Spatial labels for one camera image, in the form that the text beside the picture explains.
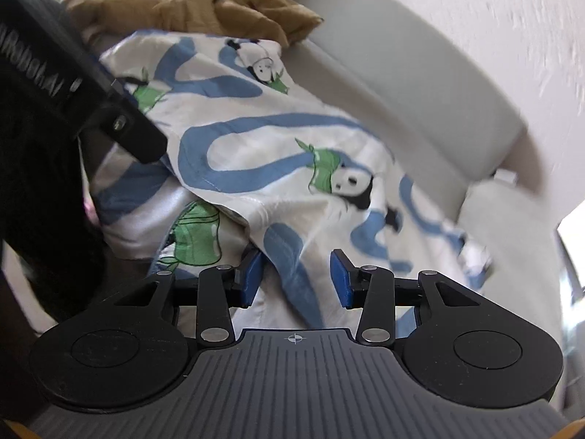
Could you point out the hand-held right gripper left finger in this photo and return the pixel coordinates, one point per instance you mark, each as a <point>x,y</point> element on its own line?
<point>250,283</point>

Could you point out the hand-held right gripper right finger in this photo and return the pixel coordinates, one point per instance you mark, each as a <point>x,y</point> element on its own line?
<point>340,281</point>

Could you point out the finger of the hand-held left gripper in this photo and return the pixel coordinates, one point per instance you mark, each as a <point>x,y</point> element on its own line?
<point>146,141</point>

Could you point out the panda print white blue garment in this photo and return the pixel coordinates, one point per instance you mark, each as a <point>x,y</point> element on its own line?
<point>274,146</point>

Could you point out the tan garment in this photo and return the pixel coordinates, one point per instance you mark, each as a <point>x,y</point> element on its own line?
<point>183,4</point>

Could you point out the person's dark fleece clothing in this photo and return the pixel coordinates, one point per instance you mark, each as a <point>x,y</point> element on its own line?
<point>36,183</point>

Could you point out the small white object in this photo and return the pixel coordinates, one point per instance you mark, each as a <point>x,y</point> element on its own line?
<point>505,177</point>

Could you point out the grey sofa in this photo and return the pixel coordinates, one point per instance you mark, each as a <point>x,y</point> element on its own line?
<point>411,77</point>

